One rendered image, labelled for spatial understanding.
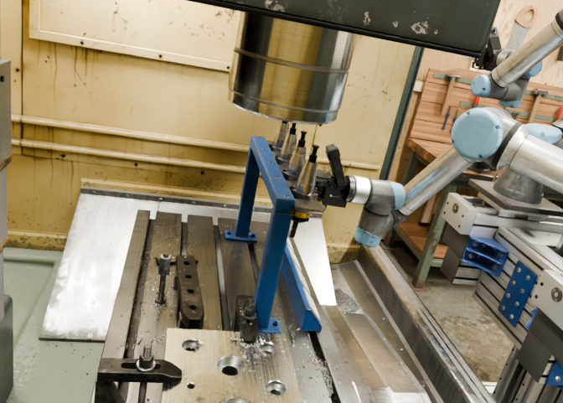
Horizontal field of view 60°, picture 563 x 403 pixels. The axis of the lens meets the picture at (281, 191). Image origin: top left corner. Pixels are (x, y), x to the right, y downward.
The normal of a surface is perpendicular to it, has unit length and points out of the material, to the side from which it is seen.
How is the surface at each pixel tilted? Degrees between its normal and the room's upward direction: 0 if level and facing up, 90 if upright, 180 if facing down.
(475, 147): 89
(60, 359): 0
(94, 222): 25
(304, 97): 90
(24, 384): 0
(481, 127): 89
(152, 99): 90
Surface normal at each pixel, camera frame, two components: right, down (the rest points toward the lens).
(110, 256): 0.23, -0.68
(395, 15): 0.17, 0.38
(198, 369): 0.18, -0.92
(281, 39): -0.19, 0.31
